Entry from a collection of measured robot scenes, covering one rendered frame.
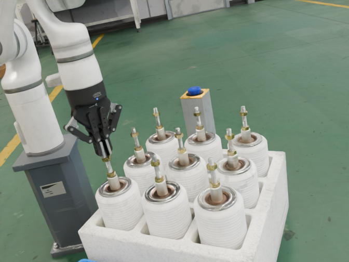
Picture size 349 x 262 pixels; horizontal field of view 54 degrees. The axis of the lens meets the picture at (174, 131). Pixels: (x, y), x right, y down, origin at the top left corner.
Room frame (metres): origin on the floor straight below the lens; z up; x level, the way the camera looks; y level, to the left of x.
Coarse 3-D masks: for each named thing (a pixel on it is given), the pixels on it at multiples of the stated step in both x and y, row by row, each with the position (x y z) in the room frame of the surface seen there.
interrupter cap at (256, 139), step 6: (252, 132) 0.78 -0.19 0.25; (234, 138) 0.77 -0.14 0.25; (240, 138) 0.76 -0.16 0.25; (252, 138) 0.75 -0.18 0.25; (258, 138) 0.74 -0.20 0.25; (234, 144) 0.73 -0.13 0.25; (240, 144) 0.73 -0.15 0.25; (246, 144) 0.72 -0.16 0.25; (252, 144) 0.72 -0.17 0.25; (258, 144) 0.72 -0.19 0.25
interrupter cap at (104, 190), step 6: (120, 180) 0.68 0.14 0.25; (126, 180) 0.67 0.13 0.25; (102, 186) 0.67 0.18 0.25; (108, 186) 0.67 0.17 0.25; (120, 186) 0.66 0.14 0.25; (126, 186) 0.65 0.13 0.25; (102, 192) 0.65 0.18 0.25; (108, 192) 0.64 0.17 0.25; (114, 192) 0.63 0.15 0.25; (120, 192) 0.63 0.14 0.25
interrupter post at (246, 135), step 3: (249, 129) 0.74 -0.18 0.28; (243, 132) 0.74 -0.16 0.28; (246, 132) 0.74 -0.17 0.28; (249, 132) 0.74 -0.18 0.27; (243, 135) 0.74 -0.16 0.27; (246, 135) 0.74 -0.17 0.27; (249, 135) 0.74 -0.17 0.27; (243, 138) 0.74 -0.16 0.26; (246, 138) 0.74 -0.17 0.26; (249, 138) 0.74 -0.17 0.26; (243, 141) 0.74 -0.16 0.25; (246, 141) 0.74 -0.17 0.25; (249, 141) 0.74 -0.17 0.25
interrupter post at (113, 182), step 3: (108, 177) 0.66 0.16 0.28; (111, 177) 0.65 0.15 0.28; (114, 177) 0.65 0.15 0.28; (117, 177) 0.66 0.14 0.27; (108, 180) 0.65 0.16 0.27; (111, 180) 0.65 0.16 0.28; (114, 180) 0.65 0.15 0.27; (117, 180) 0.66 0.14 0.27; (111, 183) 0.65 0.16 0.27; (114, 183) 0.65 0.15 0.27; (117, 183) 0.65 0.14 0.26; (111, 186) 0.65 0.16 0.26; (114, 186) 0.65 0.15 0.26; (117, 186) 0.65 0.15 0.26; (111, 189) 0.65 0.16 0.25; (114, 189) 0.65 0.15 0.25
